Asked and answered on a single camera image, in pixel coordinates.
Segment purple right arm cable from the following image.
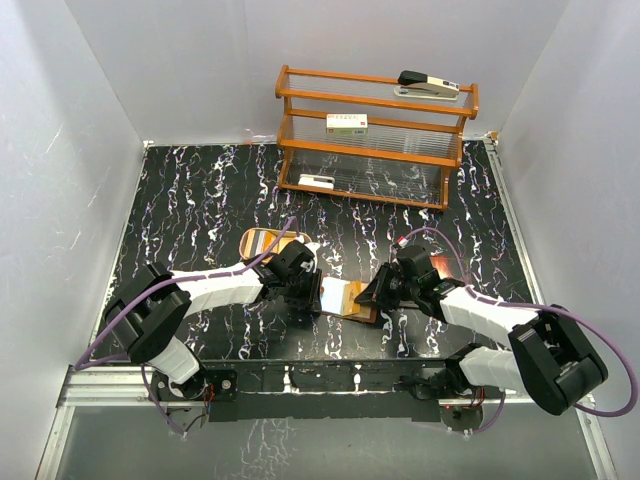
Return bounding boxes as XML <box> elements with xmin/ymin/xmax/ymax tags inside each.
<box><xmin>394</xmin><ymin>227</ymin><xmax>640</xmax><ymax>436</ymax></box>

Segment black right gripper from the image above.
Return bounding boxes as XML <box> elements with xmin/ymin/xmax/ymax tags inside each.
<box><xmin>355</xmin><ymin>262</ymin><xmax>419</xmax><ymax>310</ymax></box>

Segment black and beige stapler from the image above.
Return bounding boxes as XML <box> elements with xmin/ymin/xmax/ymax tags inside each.
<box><xmin>394</xmin><ymin>70</ymin><xmax>460</xmax><ymax>101</ymax></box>

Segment beige oval card tray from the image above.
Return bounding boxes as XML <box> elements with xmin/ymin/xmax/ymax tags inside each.
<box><xmin>239</xmin><ymin>227</ymin><xmax>311</xmax><ymax>260</ymax></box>

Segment brown leather card holder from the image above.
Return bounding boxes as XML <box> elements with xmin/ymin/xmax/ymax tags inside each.
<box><xmin>320</xmin><ymin>276</ymin><xmax>377</xmax><ymax>324</ymax></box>

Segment dark book three days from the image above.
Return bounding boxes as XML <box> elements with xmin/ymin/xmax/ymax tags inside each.
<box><xmin>430</xmin><ymin>255</ymin><xmax>468</xmax><ymax>283</ymax></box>

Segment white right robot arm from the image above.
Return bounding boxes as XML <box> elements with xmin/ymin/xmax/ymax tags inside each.
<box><xmin>354</xmin><ymin>245</ymin><xmax>608</xmax><ymax>415</ymax></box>

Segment white staples box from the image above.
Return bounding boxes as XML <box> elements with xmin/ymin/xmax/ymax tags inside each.
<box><xmin>325</xmin><ymin>113</ymin><xmax>368</xmax><ymax>137</ymax></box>

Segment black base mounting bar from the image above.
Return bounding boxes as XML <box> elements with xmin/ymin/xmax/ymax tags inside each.
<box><xmin>149</xmin><ymin>357</ymin><xmax>506</xmax><ymax>426</ymax></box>

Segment orange wooden shelf rack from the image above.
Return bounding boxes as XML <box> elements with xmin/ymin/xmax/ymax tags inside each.
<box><xmin>275</xmin><ymin>65</ymin><xmax>479</xmax><ymax>211</ymax></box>

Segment yellow VIP credit card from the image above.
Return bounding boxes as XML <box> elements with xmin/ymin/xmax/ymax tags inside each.
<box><xmin>341</xmin><ymin>281</ymin><xmax>367</xmax><ymax>316</ymax></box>

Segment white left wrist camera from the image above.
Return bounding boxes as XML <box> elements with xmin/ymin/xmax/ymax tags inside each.
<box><xmin>296</xmin><ymin>237</ymin><xmax>322</xmax><ymax>261</ymax></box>

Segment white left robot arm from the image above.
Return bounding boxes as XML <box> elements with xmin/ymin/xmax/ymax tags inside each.
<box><xmin>104</xmin><ymin>239</ymin><xmax>322</xmax><ymax>399</ymax></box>

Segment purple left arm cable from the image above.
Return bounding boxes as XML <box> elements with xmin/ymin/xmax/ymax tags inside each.
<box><xmin>73</xmin><ymin>215</ymin><xmax>299</xmax><ymax>436</ymax></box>

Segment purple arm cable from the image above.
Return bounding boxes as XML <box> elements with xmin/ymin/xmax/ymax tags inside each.
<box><xmin>73</xmin><ymin>215</ymin><xmax>299</xmax><ymax>436</ymax></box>
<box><xmin>394</xmin><ymin>227</ymin><xmax>640</xmax><ymax>436</ymax></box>

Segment small white box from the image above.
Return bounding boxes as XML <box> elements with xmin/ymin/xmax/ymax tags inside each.
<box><xmin>298</xmin><ymin>174</ymin><xmax>335</xmax><ymax>190</ymax></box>

